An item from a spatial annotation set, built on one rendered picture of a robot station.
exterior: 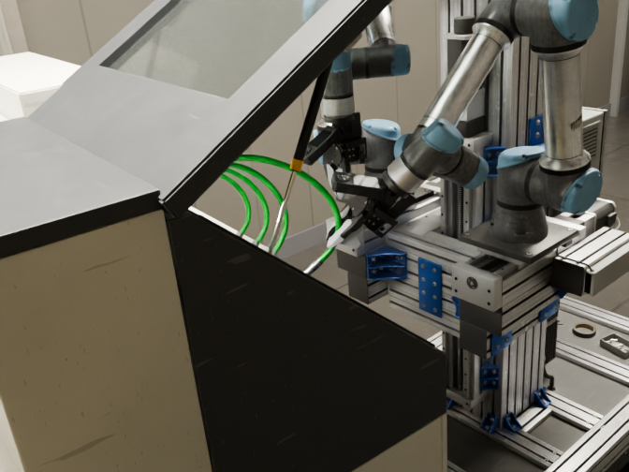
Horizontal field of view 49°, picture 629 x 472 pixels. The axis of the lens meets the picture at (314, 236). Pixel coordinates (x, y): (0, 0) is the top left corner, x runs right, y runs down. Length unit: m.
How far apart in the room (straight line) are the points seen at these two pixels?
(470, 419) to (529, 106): 1.10
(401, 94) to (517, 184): 2.95
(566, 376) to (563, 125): 1.36
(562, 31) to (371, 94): 3.00
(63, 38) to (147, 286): 2.40
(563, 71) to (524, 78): 0.41
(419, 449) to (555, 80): 0.87
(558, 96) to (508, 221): 0.37
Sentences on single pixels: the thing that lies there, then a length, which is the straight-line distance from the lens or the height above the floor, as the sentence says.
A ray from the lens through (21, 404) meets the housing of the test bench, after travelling 1.06.
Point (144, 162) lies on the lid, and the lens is 1.12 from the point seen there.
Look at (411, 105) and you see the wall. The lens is 4.77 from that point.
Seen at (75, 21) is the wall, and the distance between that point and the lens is 3.37.
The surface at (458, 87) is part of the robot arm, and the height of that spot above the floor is 1.48.
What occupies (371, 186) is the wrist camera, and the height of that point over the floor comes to 1.33.
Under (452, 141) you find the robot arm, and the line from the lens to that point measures 1.37.
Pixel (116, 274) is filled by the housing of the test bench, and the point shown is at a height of 1.39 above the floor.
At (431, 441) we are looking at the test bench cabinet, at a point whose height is 0.74.
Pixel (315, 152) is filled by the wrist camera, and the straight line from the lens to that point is 1.62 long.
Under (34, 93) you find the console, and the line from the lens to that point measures 1.66.
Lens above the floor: 1.82
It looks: 24 degrees down
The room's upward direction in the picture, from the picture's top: 5 degrees counter-clockwise
